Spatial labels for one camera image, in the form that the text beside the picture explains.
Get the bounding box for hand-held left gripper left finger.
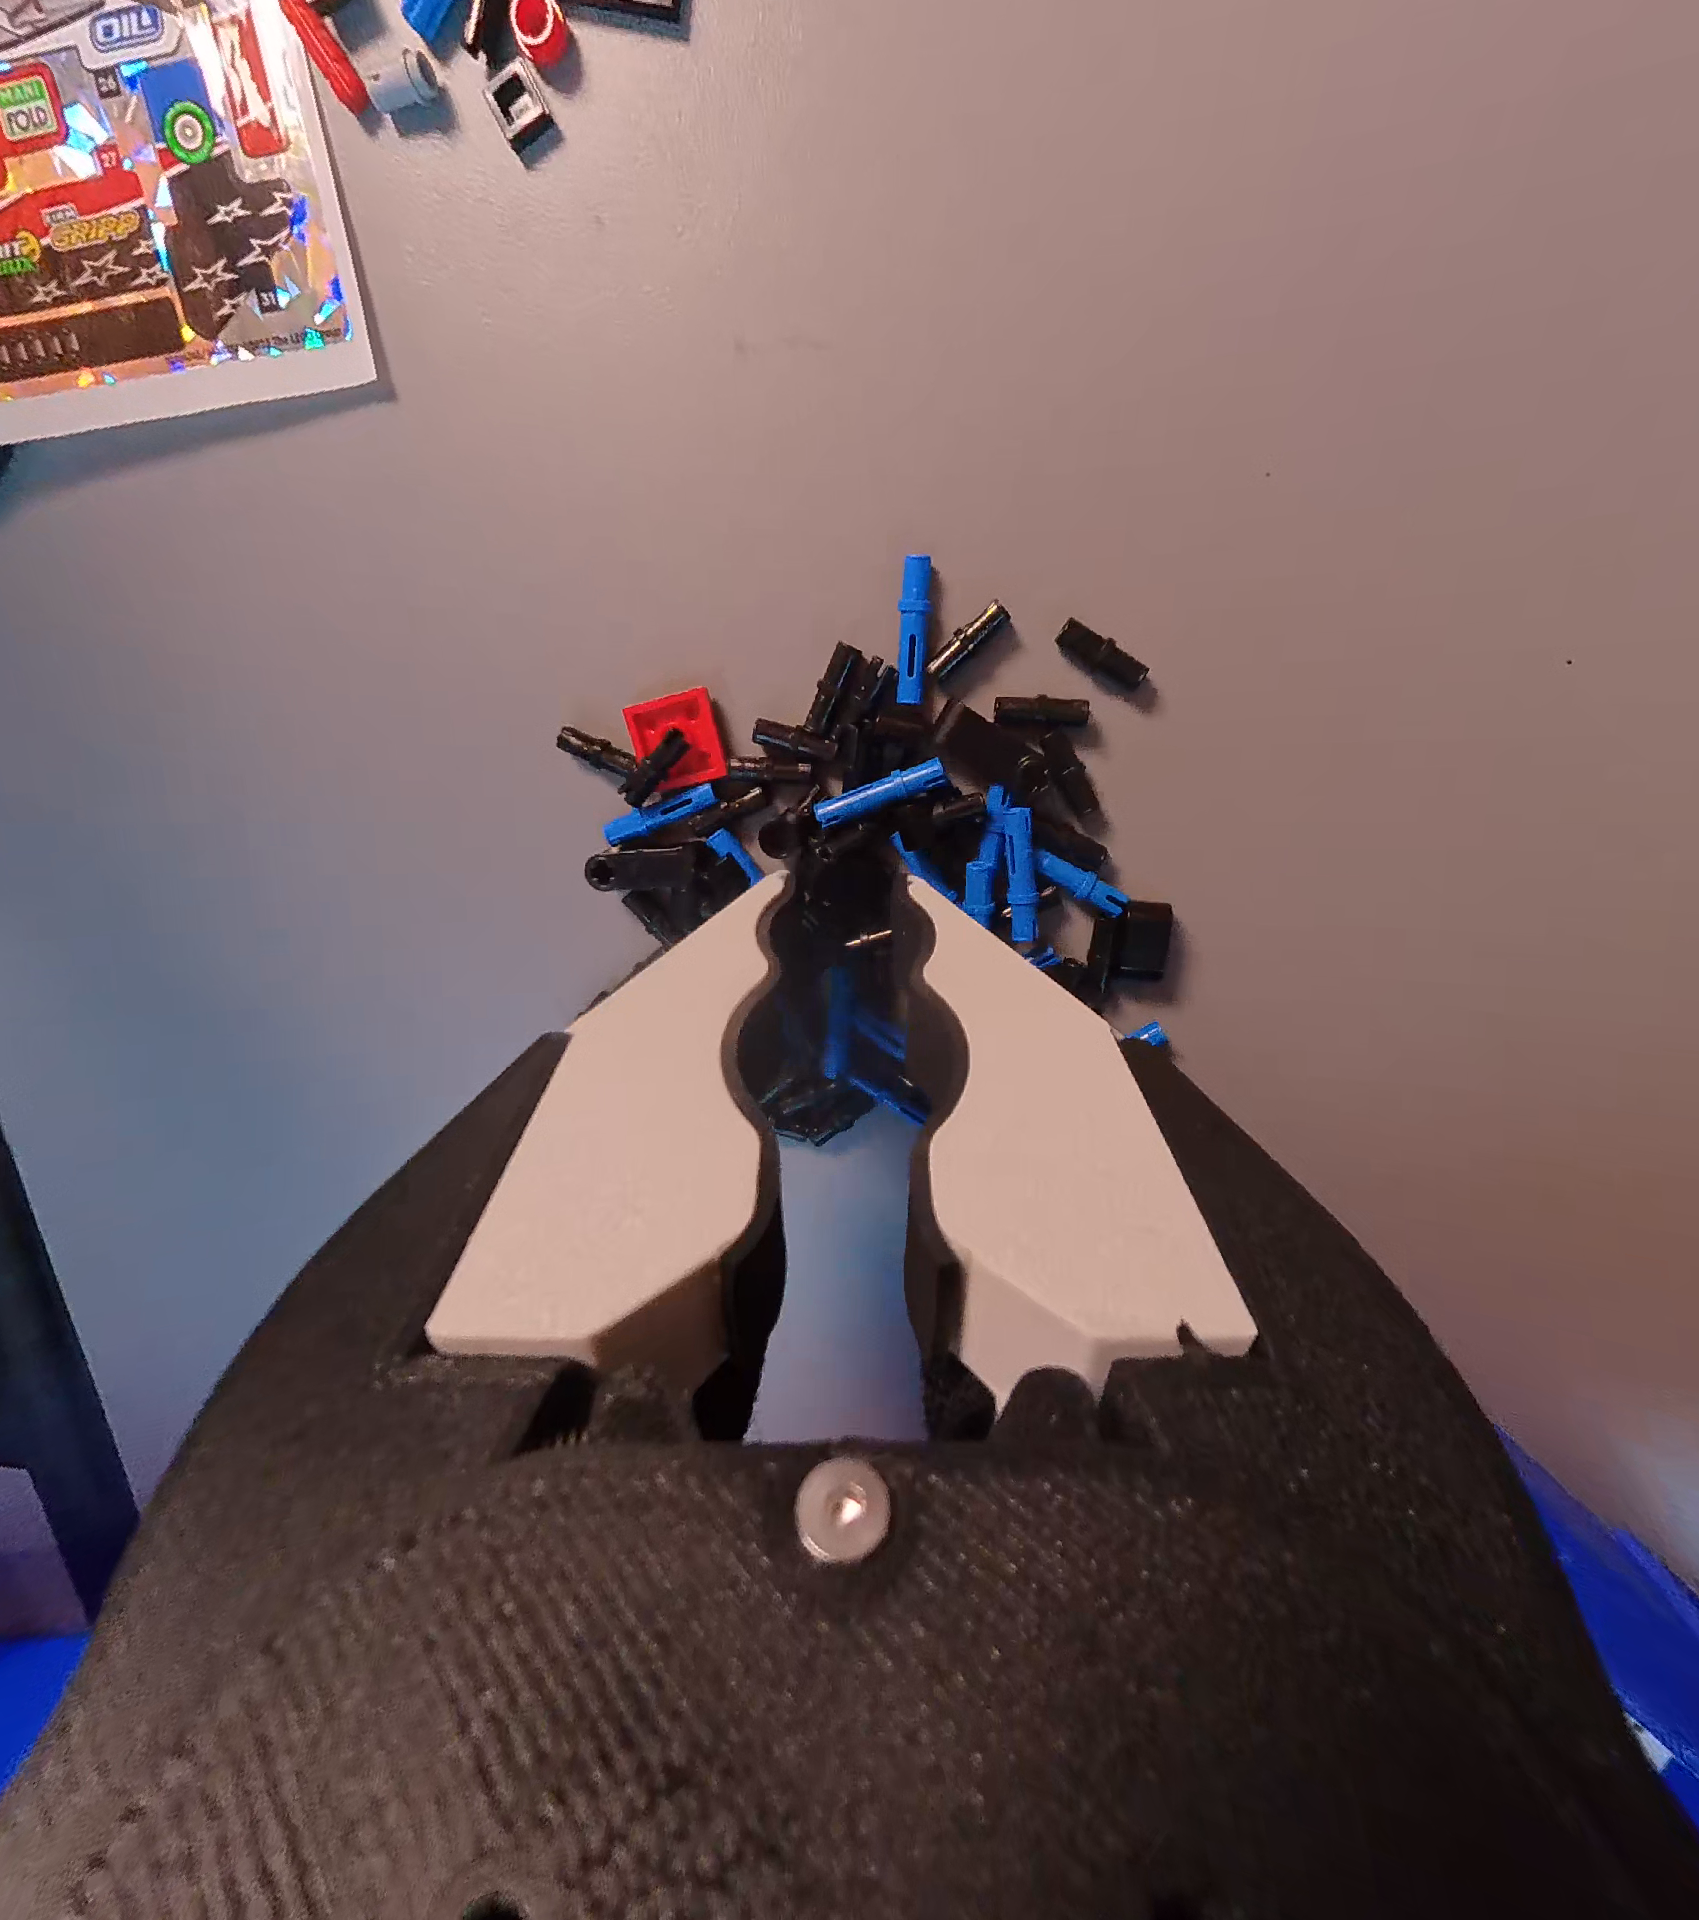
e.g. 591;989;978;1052
424;869;790;1421

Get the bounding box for pile of mixed toy bricks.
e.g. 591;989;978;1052
280;0;687;160

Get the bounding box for holographic sticker sheet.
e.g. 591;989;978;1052
0;0;388;456

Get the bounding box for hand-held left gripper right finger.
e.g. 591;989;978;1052
899;874;1258;1417

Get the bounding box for pile of blue black pins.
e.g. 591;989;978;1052
556;556;1175;1149

